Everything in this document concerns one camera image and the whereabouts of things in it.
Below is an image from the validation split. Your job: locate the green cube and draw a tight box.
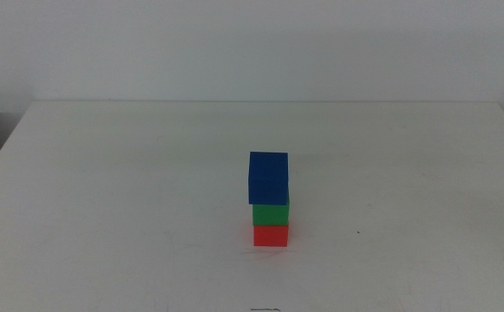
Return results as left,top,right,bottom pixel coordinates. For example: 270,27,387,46
252,197,291,227

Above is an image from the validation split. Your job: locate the blue cube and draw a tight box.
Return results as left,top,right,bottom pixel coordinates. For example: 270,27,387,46
247,151,291,205

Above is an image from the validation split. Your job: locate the red cube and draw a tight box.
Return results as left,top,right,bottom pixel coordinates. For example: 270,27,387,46
252,224,290,248

